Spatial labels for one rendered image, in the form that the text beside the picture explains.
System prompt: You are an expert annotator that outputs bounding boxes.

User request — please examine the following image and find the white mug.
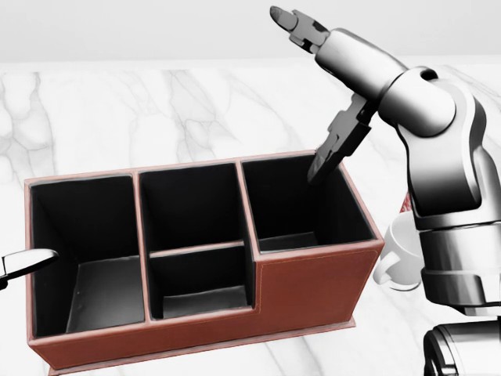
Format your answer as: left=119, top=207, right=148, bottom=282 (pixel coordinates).
left=372, top=212, right=426, bottom=291

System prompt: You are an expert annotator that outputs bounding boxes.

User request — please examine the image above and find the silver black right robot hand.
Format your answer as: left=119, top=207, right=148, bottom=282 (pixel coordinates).
left=269, top=5, right=409, bottom=185

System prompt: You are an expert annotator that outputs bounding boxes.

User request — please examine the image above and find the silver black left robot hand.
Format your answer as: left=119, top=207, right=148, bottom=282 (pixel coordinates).
left=0, top=248, right=60, bottom=291

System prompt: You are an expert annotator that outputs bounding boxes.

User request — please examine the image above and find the red-brown desk caddy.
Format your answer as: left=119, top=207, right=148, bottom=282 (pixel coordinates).
left=23, top=150, right=386, bottom=376

